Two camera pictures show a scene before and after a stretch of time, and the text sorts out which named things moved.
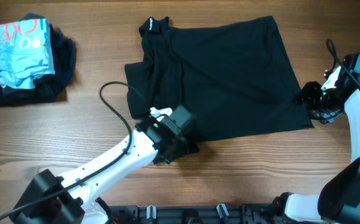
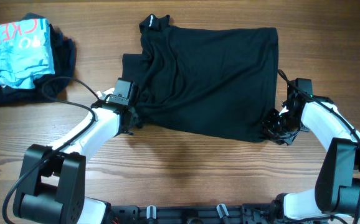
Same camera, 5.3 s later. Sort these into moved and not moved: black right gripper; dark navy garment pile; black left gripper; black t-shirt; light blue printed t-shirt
Moved: black t-shirt; black left gripper; black right gripper
Not moved: light blue printed t-shirt; dark navy garment pile
